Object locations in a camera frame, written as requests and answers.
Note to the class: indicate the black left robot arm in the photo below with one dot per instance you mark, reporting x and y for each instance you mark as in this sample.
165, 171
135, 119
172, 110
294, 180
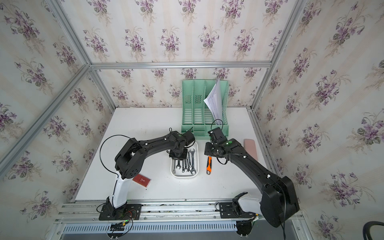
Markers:
130, 160

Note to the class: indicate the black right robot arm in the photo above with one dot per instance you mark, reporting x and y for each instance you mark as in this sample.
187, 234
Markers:
279, 200

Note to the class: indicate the long silver open-end wrench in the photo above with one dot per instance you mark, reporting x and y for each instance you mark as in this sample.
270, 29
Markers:
188, 162

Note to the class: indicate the silver combination wrench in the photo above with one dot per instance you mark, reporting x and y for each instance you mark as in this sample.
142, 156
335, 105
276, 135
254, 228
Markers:
178, 166

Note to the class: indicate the aluminium frame horizontal bar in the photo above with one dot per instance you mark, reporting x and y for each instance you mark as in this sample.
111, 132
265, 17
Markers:
181, 65

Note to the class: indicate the small green circuit board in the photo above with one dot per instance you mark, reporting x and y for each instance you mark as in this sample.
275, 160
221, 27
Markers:
118, 227

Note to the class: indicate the pink eraser block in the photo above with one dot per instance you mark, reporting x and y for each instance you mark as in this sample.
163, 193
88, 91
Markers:
250, 147

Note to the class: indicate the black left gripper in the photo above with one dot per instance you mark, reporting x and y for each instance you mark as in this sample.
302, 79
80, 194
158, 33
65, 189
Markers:
185, 155

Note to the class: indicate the large silver open-end wrench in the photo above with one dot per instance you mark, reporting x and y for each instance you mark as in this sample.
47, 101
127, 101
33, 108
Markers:
193, 170

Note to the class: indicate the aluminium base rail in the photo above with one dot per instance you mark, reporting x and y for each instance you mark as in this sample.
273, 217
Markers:
92, 217

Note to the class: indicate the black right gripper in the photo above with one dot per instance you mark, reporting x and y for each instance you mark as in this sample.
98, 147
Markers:
206, 150

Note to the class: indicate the white plastic storage box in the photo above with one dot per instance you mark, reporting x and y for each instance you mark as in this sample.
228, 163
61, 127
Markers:
186, 175

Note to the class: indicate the white paper sheets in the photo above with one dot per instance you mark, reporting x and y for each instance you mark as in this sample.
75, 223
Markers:
214, 102

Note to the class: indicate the orange handled adjustable wrench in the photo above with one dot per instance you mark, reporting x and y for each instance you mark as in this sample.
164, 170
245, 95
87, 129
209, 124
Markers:
209, 165

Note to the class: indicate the red rectangular packaged box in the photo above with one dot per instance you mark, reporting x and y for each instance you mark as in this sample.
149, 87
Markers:
142, 180

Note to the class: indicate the green plastic file organizer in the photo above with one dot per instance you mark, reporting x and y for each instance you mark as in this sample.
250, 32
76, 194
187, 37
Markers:
197, 117

